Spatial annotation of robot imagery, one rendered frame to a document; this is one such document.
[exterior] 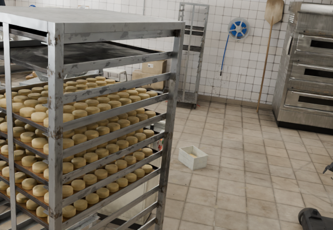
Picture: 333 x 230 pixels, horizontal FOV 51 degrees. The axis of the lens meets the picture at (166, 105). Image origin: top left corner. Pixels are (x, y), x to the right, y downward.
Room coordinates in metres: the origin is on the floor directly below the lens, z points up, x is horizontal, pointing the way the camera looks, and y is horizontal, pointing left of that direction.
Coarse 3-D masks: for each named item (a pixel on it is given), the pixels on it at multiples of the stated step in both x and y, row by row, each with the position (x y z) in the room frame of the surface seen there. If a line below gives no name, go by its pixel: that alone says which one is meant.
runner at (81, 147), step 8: (144, 120) 1.32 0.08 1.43; (152, 120) 1.37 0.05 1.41; (160, 120) 1.41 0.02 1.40; (128, 128) 1.24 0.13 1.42; (136, 128) 1.28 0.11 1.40; (104, 136) 1.13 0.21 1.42; (112, 136) 1.17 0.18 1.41; (80, 144) 1.04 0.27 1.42; (88, 144) 1.07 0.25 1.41; (96, 144) 1.10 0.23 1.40; (64, 152) 0.99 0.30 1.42; (72, 152) 1.02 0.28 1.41; (48, 160) 0.94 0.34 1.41
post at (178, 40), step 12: (180, 36) 1.43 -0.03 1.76; (180, 48) 1.44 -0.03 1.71; (180, 60) 1.45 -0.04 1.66; (168, 96) 1.44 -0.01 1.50; (168, 108) 1.44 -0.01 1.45; (168, 120) 1.44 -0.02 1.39; (168, 132) 1.43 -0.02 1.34; (168, 144) 1.43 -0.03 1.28; (168, 156) 1.44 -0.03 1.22; (168, 168) 1.45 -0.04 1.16; (156, 216) 1.44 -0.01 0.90; (156, 228) 1.44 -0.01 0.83
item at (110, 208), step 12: (156, 180) 2.70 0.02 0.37; (132, 192) 2.48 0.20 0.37; (144, 192) 2.45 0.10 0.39; (156, 192) 2.73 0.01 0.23; (108, 204) 2.53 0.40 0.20; (120, 204) 2.50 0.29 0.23; (144, 204) 2.45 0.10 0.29; (120, 216) 2.50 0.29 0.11; (132, 216) 2.47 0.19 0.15; (144, 216) 2.46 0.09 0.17; (132, 228) 2.50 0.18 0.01
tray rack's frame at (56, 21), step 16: (0, 16) 1.06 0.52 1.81; (16, 16) 1.02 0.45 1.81; (32, 16) 1.02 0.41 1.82; (48, 16) 1.07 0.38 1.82; (64, 16) 1.13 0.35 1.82; (80, 16) 1.19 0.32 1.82; (96, 16) 1.26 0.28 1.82; (112, 16) 1.34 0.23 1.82; (128, 16) 1.42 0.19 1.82; (144, 16) 1.52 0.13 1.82; (48, 32) 0.94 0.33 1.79; (64, 32) 0.95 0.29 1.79; (80, 32) 0.99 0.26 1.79; (96, 32) 1.05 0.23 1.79; (48, 48) 0.94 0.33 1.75; (48, 64) 0.94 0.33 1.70; (48, 80) 0.94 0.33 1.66; (16, 224) 1.05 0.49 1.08
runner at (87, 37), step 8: (104, 32) 1.11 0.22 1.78; (112, 32) 1.15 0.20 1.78; (120, 32) 1.18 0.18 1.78; (128, 32) 1.21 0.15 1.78; (136, 32) 1.25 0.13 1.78; (144, 32) 1.28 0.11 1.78; (152, 32) 1.32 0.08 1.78; (160, 32) 1.36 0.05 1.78; (168, 32) 1.41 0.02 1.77; (64, 40) 0.99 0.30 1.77; (72, 40) 1.01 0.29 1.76; (80, 40) 1.03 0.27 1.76; (88, 40) 1.06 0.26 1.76; (96, 40) 1.09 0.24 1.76; (104, 40) 1.12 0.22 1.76; (112, 40) 1.15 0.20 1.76
